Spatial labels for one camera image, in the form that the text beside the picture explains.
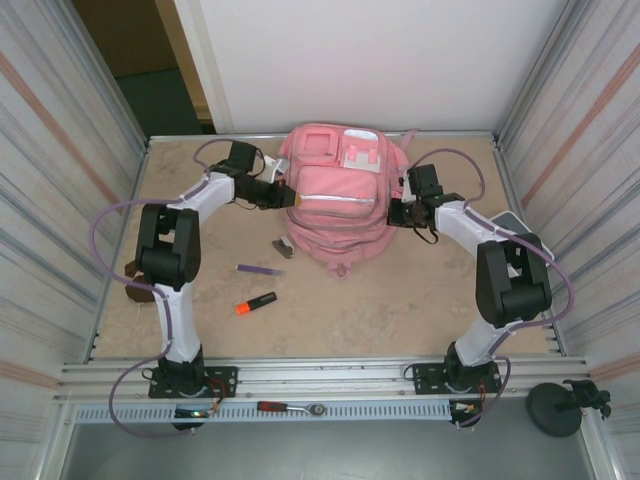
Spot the small grey clip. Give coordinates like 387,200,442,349
271,234,296,260

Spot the slotted grey cable duct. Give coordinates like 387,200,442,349
73,402,454,424

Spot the black orange highlighter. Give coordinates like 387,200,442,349
234,292,279,317

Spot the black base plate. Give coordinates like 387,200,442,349
413,360,503,396
148,365,239,400

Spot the pink backpack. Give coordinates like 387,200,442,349
277,122,419,279

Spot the thin aluminium table edge bar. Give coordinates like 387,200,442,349
147,130,500,143

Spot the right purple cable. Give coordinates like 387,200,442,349
412,148,576,430

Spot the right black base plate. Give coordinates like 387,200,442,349
413,360,503,396

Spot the purple highlighter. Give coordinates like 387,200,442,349
235,263,285,277

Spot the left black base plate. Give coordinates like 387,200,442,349
148,365,239,400

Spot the aluminium rail with arm bases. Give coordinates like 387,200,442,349
54,355,591,404

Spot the black clamp stand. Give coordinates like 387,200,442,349
526,378,612,439

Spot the red-handled ratchet wrench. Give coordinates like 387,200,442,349
256,399,327,417

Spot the white grey box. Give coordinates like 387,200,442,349
489,210,555,261

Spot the large brown crumpled lump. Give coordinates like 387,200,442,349
124,282,159,305

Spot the circuit board with green light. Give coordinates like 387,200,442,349
173,399,221,420

